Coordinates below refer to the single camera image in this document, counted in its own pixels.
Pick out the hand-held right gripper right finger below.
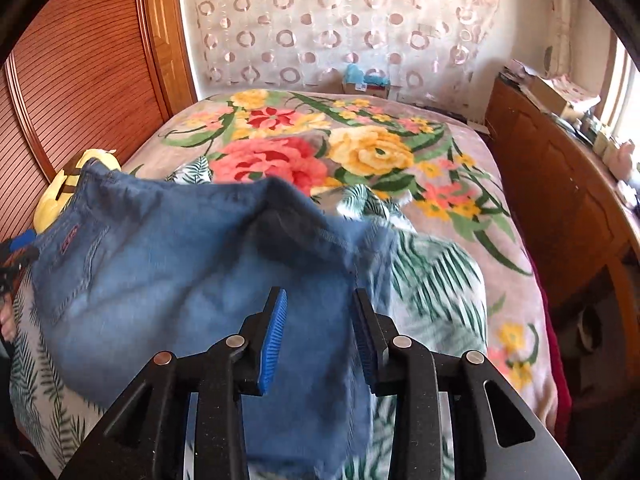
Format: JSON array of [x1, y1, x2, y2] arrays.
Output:
[[351, 288, 582, 480]]

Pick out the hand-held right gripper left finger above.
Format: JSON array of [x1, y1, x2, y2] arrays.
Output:
[[59, 286, 289, 480]]

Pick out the blue denim pants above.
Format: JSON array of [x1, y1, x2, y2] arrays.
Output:
[[30, 157, 401, 479]]

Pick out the person's left hand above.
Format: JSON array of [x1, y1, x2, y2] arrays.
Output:
[[0, 306, 18, 341]]

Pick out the yellow plush toy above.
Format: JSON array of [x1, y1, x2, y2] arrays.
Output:
[[32, 148, 122, 235]]

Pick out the leaf print bed sheet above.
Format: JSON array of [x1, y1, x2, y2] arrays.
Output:
[[10, 157, 488, 480]]

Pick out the wooden slatted wardrobe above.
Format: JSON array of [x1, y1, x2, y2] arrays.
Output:
[[0, 0, 198, 246]]

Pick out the floral plush blanket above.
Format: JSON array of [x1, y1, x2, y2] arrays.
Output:
[[122, 89, 558, 421]]

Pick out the dark red cloth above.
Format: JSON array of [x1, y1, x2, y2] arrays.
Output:
[[542, 305, 573, 443]]

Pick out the slipper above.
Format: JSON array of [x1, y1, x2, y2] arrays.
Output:
[[577, 307, 604, 352]]

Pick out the wooden side cabinet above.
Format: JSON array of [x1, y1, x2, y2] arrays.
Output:
[[485, 77, 640, 311]]

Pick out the box with blue items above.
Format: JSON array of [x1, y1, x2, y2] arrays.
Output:
[[342, 64, 393, 100]]

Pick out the sheer circle pattern curtain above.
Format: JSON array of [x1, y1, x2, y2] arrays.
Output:
[[177, 0, 506, 106]]

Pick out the cardboard box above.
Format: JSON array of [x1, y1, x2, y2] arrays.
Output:
[[527, 76, 573, 113]]

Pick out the pink figurine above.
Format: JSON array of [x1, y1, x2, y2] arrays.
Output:
[[602, 140, 638, 171]]

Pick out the window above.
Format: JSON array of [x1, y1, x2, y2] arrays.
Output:
[[600, 35, 640, 141]]

